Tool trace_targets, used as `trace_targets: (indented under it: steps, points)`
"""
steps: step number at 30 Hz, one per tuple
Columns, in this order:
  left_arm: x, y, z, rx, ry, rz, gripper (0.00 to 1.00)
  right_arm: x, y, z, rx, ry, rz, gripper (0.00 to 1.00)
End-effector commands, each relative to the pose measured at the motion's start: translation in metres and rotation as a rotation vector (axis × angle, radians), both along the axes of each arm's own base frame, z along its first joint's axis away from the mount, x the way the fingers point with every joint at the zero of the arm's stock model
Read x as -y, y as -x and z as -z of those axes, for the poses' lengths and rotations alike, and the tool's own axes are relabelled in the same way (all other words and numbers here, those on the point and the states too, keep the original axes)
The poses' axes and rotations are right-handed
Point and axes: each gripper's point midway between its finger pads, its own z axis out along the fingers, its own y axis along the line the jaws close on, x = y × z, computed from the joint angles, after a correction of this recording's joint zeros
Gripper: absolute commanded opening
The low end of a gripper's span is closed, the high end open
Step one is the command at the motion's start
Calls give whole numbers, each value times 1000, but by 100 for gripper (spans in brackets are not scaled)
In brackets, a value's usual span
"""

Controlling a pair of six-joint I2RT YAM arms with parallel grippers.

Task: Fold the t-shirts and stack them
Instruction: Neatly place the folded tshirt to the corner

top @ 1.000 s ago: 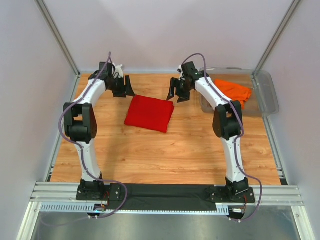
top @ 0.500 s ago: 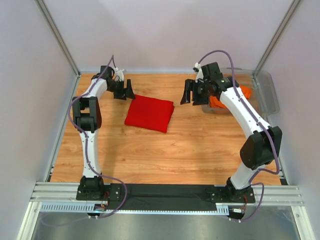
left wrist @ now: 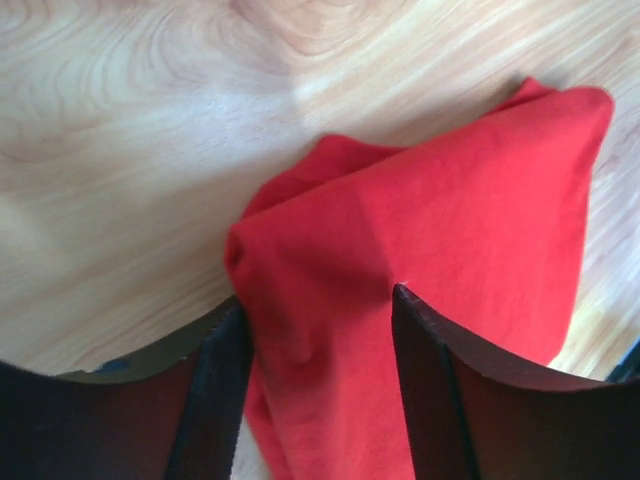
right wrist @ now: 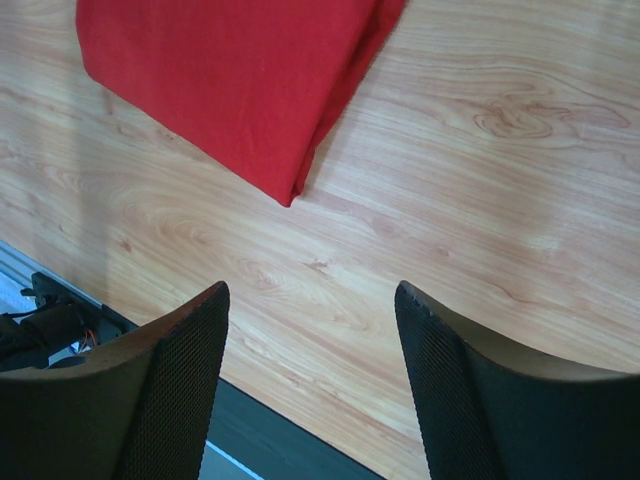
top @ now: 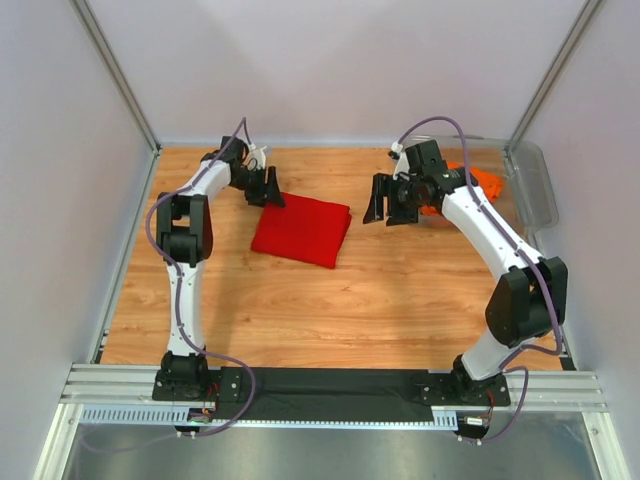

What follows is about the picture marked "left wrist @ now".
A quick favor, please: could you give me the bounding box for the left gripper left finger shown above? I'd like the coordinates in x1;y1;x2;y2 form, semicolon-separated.
1;297;253;479

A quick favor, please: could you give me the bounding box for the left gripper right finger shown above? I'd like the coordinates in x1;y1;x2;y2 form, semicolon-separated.
392;285;639;479

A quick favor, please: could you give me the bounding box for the red t shirt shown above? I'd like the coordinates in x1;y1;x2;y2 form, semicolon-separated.
224;78;614;479

